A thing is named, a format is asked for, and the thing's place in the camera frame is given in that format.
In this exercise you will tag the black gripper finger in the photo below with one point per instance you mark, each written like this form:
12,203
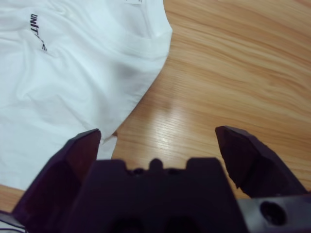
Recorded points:
56,174
252,165

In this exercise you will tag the white t-shirt with black print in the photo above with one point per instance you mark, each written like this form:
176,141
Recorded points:
60,85

